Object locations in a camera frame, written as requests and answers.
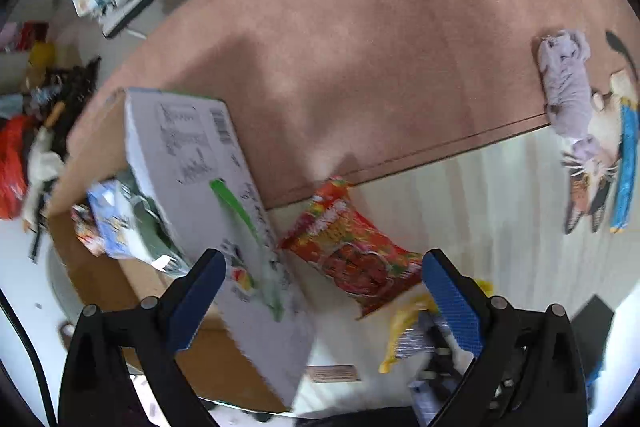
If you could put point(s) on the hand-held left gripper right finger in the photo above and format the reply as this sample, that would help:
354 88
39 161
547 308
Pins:
452 302

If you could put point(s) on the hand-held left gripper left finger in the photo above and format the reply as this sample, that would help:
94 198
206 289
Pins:
200 302

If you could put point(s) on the red snack packet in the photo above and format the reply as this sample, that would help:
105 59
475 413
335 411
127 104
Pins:
350 252

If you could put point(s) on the cardboard box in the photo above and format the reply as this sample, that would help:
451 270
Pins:
195 157

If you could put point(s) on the yellow snack packet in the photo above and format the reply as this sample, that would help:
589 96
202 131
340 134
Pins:
407 322

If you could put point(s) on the green packet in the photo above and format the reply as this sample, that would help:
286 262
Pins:
155 227

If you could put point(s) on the blue and white packet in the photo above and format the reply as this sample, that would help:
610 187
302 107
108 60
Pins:
112 222

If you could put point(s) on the small red printed packet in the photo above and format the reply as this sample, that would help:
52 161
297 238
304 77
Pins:
85 229

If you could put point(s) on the small pink label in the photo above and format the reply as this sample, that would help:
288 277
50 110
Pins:
332 373

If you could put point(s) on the cat-shaped plush cushion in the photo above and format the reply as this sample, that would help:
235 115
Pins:
592 172

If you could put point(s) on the white cloth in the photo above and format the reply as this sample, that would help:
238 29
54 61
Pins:
42 172

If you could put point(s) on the red plastic bag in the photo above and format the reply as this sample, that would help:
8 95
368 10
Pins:
11 167

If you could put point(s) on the pile of dark clutter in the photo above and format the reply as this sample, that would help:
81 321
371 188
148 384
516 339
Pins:
70 102

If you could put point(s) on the grey plush toy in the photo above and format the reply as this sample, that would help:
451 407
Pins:
565 82

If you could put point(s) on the pink blanket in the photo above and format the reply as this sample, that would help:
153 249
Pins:
360 57

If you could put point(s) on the yellow object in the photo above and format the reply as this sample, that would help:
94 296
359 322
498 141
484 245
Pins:
42 54

